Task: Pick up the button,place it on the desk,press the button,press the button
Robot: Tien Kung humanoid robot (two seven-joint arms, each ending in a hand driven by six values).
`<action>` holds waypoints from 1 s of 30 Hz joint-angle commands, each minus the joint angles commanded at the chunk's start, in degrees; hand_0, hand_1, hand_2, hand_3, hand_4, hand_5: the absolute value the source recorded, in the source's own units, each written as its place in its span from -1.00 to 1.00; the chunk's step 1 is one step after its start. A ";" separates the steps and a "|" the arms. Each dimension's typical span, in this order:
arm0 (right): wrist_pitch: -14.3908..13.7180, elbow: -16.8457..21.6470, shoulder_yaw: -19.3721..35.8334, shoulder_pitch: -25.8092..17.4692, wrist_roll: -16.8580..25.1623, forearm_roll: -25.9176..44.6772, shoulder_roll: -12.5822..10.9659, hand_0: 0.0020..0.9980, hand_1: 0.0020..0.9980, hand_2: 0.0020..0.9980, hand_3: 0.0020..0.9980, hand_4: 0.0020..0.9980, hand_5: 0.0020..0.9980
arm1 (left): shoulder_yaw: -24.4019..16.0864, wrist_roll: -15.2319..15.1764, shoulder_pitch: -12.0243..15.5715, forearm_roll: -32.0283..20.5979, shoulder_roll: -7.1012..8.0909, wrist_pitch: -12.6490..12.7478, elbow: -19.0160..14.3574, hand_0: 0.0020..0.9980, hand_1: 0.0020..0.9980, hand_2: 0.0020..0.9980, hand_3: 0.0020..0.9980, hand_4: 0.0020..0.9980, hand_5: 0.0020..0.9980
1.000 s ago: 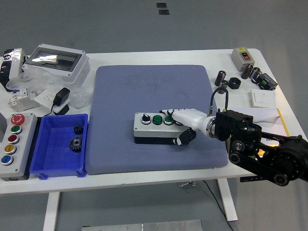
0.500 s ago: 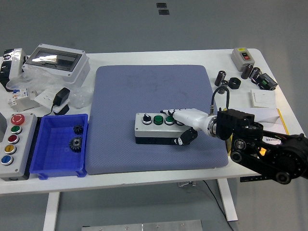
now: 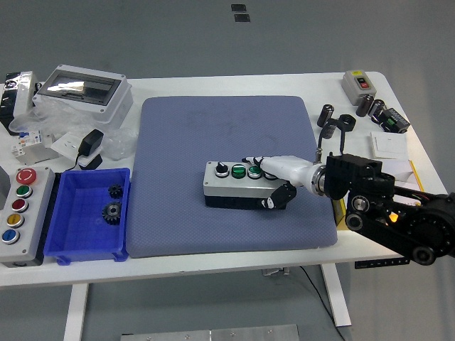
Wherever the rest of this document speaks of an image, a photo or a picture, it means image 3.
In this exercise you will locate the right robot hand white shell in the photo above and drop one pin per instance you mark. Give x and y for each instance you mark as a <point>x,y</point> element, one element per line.
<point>288,168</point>

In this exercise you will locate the four-button grey control box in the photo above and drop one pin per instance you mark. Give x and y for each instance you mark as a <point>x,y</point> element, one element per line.
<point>227,188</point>

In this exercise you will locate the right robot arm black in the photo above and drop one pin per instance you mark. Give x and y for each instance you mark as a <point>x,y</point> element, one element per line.
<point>426,220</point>

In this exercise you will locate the five-button grey control box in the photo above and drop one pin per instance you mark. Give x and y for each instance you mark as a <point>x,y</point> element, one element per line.
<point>35,213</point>

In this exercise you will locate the black cylindrical capacitor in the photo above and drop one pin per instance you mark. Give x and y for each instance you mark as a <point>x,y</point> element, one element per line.
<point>377,108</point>
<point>326,113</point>
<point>330,130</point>
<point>364,106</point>

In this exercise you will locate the grey-blue padded mat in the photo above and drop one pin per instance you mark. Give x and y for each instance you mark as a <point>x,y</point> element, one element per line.
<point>177,142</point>

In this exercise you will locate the yellow and white carton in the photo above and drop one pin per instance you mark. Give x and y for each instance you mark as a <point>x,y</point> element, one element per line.
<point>401,170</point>

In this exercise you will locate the black module green terminal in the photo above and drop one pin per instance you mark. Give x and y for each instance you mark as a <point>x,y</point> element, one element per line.
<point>392,120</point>

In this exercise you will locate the black table height control panel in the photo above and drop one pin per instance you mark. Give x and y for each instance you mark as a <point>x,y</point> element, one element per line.
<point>380,263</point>

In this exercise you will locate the white table leg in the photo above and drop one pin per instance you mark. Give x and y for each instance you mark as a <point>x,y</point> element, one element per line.
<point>337,298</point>
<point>75,312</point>

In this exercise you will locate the dark floor hatch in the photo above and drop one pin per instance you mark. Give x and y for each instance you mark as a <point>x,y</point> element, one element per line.
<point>239,8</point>
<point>242,17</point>

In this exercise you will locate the clear plastic bag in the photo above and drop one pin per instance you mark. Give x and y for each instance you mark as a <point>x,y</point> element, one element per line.
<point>53,113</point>
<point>119,144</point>

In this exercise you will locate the small black bevel gear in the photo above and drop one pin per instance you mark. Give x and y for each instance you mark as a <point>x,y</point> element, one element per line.
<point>115,191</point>

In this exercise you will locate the large black bevel gear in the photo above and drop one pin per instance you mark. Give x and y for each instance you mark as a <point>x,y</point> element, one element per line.
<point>112,212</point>

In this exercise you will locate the grey metal plate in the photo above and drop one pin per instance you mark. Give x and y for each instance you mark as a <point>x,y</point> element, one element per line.
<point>213,334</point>

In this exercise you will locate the grey distribution box clear cover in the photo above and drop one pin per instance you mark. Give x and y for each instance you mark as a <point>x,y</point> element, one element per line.
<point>106,106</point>

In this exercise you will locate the blue plastic bin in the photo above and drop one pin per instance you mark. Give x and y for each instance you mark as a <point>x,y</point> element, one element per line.
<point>78,227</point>

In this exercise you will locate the white circuit breaker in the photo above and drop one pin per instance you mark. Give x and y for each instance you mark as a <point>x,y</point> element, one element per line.
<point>26,142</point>

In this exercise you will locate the plastic-wrapped black white device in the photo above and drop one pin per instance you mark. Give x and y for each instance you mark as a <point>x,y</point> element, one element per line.
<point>17,96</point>

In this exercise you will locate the white wall switch plate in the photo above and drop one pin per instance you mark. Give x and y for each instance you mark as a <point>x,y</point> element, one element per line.
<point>389,145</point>

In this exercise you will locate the metal bracket under table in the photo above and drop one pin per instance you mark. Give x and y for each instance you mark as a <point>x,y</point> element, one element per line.
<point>275,272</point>

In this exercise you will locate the grey switch box red button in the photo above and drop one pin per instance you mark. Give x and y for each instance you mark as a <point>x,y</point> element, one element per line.
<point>355,89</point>

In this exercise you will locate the white wall socket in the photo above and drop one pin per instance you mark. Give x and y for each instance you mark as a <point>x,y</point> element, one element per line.
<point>65,144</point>

